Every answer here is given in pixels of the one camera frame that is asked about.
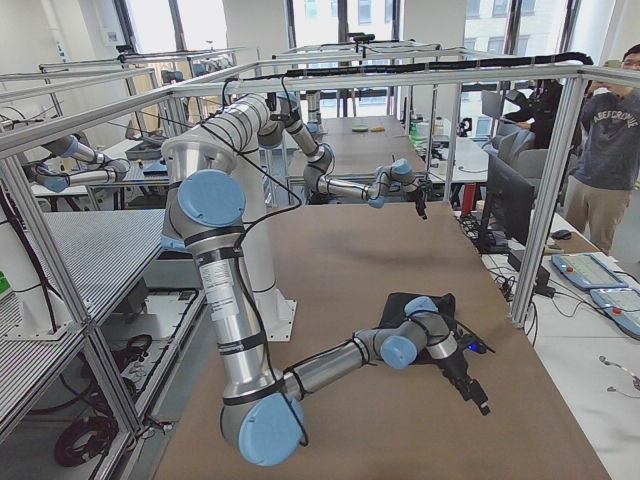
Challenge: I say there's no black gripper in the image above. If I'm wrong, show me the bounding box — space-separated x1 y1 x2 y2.
408 184 429 220
443 357 490 415

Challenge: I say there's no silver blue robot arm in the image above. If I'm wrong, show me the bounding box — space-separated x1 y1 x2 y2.
163 138 490 467
199 94 427 219

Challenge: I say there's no brown table mat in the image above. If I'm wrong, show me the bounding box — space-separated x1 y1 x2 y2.
156 203 607 479

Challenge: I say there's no black computer monitor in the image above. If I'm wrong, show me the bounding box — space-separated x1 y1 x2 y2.
477 157 535 254

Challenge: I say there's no standing person in background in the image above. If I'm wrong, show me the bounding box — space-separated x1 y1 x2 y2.
503 79 563 149

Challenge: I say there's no metal reacher grabber tool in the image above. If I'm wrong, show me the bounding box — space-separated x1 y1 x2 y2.
598 354 640 401

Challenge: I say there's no blue grey teach pendant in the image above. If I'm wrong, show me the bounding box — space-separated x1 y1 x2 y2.
550 253 628 291

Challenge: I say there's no standing man grey sweatshirt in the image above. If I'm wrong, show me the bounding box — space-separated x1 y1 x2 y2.
563 43 640 256

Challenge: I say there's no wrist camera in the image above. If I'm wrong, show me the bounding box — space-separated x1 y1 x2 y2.
458 337 495 355

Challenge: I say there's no aluminium cage frame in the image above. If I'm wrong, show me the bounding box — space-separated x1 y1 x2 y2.
0 43 595 436

